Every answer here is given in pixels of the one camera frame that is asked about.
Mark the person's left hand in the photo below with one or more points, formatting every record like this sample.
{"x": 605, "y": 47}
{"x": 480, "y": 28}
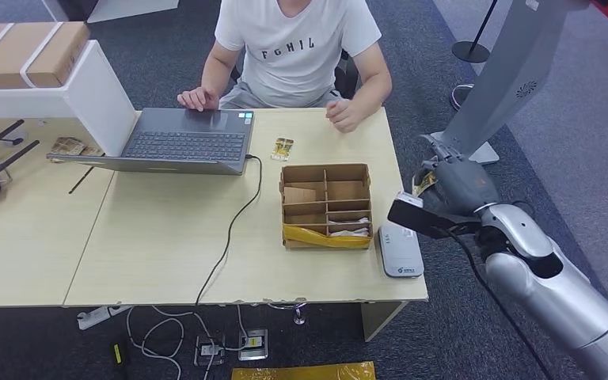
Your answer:
{"x": 343, "y": 115}

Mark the person's right hand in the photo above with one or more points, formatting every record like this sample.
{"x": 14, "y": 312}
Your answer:
{"x": 198, "y": 98}

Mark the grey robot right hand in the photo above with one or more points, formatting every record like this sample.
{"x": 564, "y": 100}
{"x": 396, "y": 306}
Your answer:
{"x": 466, "y": 183}

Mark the gold patterned ID card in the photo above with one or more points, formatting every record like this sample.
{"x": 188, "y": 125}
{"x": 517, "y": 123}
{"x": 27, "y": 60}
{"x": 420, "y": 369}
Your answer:
{"x": 423, "y": 183}

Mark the person's left forearm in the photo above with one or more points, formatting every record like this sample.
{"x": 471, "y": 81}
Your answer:
{"x": 375, "y": 92}

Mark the person's right forearm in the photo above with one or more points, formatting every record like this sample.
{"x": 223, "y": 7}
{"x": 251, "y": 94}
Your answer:
{"x": 217, "y": 71}

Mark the gold patterned room key card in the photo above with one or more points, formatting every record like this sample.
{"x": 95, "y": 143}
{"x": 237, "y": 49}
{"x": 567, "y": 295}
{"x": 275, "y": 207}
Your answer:
{"x": 282, "y": 149}

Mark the person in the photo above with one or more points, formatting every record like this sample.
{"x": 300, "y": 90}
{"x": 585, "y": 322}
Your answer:
{"x": 296, "y": 57}

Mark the white card reader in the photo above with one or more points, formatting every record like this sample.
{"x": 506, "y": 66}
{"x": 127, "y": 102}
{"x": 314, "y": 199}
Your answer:
{"x": 400, "y": 251}

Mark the black office chair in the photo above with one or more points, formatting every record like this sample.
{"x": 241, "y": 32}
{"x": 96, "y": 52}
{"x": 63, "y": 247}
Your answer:
{"x": 347, "y": 78}

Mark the grey open laptop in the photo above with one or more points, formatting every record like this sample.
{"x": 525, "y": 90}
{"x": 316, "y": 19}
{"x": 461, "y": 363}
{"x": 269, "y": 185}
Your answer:
{"x": 183, "y": 144}

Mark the chrome stanchion base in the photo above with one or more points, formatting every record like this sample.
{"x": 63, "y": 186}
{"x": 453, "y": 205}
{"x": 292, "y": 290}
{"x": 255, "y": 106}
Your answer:
{"x": 459, "y": 97}

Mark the cardboard divided organizer box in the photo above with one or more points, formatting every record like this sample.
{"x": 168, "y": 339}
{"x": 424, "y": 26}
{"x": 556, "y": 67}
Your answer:
{"x": 326, "y": 205}

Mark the white desk shelf riser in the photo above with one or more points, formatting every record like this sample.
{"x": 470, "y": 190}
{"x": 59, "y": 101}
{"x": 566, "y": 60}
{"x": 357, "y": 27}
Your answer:
{"x": 94, "y": 97}

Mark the white background panel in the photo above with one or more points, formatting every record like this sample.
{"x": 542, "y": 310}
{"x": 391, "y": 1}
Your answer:
{"x": 131, "y": 8}

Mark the white papers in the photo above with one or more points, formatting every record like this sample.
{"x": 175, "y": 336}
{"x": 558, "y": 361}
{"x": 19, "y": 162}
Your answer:
{"x": 352, "y": 231}

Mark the silver kiosk stand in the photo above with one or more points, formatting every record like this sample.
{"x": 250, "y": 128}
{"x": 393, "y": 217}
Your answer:
{"x": 508, "y": 73}

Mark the stack of patterned cards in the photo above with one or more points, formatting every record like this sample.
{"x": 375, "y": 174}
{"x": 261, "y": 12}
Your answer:
{"x": 68, "y": 147}

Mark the thin black stick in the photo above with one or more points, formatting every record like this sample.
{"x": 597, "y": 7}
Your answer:
{"x": 81, "y": 181}

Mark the white desk leg panel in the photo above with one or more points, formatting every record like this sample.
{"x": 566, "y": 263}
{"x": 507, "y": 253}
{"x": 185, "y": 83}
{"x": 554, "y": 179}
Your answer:
{"x": 379, "y": 319}

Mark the chrome under-desk hook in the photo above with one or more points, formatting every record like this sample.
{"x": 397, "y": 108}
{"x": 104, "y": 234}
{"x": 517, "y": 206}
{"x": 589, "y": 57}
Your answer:
{"x": 299, "y": 313}

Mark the white power strip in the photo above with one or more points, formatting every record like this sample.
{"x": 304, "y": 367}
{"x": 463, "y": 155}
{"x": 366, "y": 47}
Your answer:
{"x": 97, "y": 317}

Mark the floor socket with yellow label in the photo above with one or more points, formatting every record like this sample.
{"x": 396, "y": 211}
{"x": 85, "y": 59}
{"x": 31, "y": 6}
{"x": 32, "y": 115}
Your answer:
{"x": 253, "y": 345}

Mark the yellow plastic bag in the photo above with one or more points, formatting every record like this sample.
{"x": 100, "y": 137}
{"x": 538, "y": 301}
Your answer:
{"x": 304, "y": 373}

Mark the floor socket with white plug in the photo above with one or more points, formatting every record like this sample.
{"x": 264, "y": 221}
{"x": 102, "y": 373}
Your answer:
{"x": 209, "y": 351}

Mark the black device with yellow label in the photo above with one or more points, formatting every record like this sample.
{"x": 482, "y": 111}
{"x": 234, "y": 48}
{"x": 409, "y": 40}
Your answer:
{"x": 119, "y": 359}

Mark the black stanchion post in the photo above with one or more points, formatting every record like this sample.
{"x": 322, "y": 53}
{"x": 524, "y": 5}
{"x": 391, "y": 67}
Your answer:
{"x": 470, "y": 52}

